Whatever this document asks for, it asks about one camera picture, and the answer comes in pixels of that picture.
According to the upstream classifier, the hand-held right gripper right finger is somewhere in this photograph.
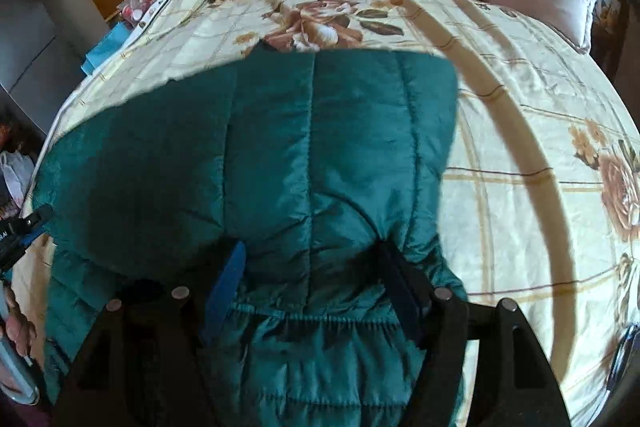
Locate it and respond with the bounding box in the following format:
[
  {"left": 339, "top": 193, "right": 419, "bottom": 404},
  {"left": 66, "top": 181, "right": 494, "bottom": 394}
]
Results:
[{"left": 374, "top": 240, "right": 571, "bottom": 427}]

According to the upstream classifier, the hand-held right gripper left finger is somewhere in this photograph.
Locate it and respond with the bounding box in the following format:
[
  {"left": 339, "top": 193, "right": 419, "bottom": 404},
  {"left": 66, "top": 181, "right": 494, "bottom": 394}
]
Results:
[{"left": 52, "top": 240, "right": 247, "bottom": 427}]

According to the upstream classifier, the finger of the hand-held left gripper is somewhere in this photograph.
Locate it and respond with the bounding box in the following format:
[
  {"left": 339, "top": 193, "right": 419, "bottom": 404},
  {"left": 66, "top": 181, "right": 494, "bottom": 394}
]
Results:
[{"left": 21, "top": 205, "right": 54, "bottom": 244}]

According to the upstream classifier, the green quilted jacket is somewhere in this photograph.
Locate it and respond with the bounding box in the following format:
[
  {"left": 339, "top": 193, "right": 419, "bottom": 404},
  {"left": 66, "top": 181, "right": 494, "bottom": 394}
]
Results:
[{"left": 31, "top": 48, "right": 468, "bottom": 427}]

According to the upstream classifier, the person's left hand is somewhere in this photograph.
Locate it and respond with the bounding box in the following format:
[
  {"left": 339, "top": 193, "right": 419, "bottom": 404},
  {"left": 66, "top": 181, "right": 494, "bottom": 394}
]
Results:
[{"left": 0, "top": 284, "right": 38, "bottom": 360}]

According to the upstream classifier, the white plastic bag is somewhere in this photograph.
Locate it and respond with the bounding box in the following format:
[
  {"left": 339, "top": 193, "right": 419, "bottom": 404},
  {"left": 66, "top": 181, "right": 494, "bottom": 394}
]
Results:
[{"left": 0, "top": 151, "right": 36, "bottom": 208}]

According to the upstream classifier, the blue paper bag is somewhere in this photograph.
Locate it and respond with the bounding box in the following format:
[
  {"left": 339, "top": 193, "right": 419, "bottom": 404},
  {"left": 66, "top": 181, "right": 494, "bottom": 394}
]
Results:
[{"left": 82, "top": 24, "right": 132, "bottom": 76}]

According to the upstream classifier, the bed with floral checked sheet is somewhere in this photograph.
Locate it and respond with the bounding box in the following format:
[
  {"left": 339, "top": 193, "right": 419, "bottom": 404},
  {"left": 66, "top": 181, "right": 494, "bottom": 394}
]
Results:
[{"left": 10, "top": 0, "right": 640, "bottom": 427}]

